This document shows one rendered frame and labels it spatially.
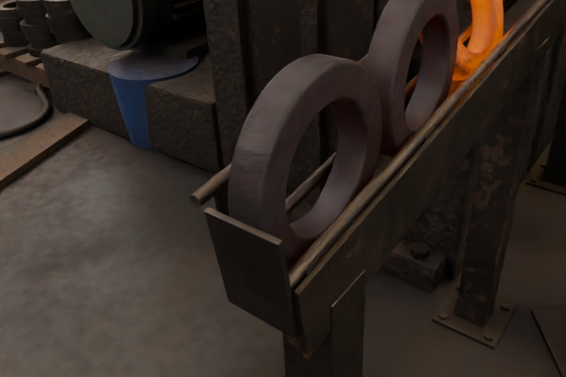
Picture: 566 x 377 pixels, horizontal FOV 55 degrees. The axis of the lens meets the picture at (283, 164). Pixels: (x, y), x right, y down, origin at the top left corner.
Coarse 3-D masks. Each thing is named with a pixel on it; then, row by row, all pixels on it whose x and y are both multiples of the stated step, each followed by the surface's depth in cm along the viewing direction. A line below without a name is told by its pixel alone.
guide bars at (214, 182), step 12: (504, 0) 83; (468, 36) 75; (360, 60) 59; (408, 84) 65; (228, 168) 45; (324, 168) 54; (216, 180) 44; (228, 180) 45; (312, 180) 53; (204, 192) 43; (216, 192) 44; (300, 192) 51; (216, 204) 46; (288, 204) 50
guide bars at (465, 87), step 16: (544, 0) 78; (528, 16) 74; (512, 32) 71; (496, 48) 68; (480, 64) 65; (464, 80) 62; (464, 96) 63; (448, 112) 59; (432, 128) 56; (416, 144) 54; (400, 160) 52; (384, 176) 50; (368, 192) 49; (352, 208) 47; (336, 224) 46; (320, 240) 44; (336, 240) 47; (304, 256) 43; (320, 256) 44; (288, 272) 42; (304, 272) 42
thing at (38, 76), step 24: (24, 0) 218; (48, 0) 201; (0, 24) 236; (24, 24) 223; (48, 24) 209; (72, 24) 205; (0, 48) 248; (24, 48) 239; (0, 72) 250; (24, 72) 239
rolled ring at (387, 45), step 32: (416, 0) 50; (448, 0) 56; (384, 32) 50; (416, 32) 51; (448, 32) 59; (384, 64) 50; (448, 64) 62; (384, 96) 50; (416, 96) 63; (384, 128) 52; (416, 128) 59
